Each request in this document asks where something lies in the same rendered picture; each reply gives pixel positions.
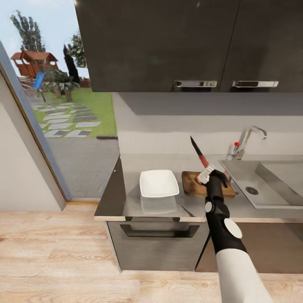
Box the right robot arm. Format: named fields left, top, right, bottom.
left=197, top=164, right=274, bottom=303

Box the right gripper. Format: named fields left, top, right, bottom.
left=200, top=170, right=226, bottom=191

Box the parer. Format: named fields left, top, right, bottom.
left=191, top=137, right=209, bottom=168

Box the cutting board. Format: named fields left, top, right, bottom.
left=182, top=171, right=236, bottom=197

